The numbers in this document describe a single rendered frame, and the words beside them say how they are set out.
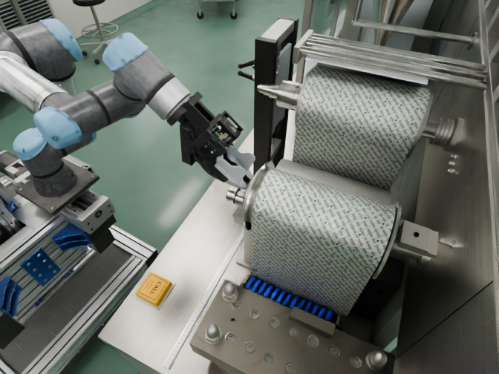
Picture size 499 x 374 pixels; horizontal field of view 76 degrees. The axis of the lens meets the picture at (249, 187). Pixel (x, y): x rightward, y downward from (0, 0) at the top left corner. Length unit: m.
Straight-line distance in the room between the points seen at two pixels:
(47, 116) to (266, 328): 0.59
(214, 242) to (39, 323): 1.12
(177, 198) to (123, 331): 1.52
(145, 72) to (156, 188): 1.88
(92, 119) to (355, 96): 0.51
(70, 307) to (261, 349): 1.28
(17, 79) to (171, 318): 0.65
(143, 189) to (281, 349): 1.91
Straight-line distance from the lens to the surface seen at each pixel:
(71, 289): 1.91
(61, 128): 0.66
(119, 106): 0.69
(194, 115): 0.60
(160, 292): 0.93
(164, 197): 2.37
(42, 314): 1.91
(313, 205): 0.57
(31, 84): 0.79
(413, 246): 0.60
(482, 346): 0.40
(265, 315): 0.76
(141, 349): 0.91
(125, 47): 0.62
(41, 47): 1.02
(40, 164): 1.34
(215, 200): 1.10
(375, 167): 0.75
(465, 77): 0.74
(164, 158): 2.67
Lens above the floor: 1.74
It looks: 48 degrees down
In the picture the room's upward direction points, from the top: straight up
